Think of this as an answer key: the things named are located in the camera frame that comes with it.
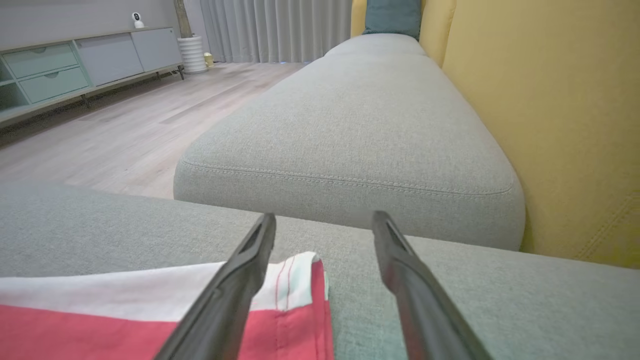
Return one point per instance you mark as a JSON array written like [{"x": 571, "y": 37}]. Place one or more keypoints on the grey pleated curtain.
[{"x": 275, "y": 30}]

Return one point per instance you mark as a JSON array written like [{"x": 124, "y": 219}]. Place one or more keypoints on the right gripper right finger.
[{"x": 425, "y": 315}]

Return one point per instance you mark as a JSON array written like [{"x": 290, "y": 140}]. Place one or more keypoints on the teal pillow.
[{"x": 392, "y": 17}]

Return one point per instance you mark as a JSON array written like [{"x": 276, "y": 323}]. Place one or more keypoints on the white security camera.
[{"x": 137, "y": 19}]

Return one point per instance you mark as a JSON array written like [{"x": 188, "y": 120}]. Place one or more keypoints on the red white basketball jersey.
[{"x": 100, "y": 330}]

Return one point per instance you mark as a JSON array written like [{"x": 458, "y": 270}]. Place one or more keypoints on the long grey sofa seat cushion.
[{"x": 360, "y": 140}]

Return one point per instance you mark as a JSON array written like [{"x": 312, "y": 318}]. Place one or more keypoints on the small yellow floor object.
[{"x": 209, "y": 61}]

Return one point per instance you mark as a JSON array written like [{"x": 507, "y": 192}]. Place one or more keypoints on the white ribbed plant pot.
[{"x": 192, "y": 55}]

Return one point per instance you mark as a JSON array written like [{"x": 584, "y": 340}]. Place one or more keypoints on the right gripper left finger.
[{"x": 225, "y": 310}]

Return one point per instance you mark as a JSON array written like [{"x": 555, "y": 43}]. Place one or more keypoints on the big yellow sofa backrest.
[{"x": 550, "y": 125}]

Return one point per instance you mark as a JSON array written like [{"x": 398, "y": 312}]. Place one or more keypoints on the brown plant trunk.
[{"x": 182, "y": 20}]

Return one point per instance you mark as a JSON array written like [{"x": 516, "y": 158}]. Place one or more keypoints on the grey green sideboard cabinet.
[{"x": 110, "y": 57}]

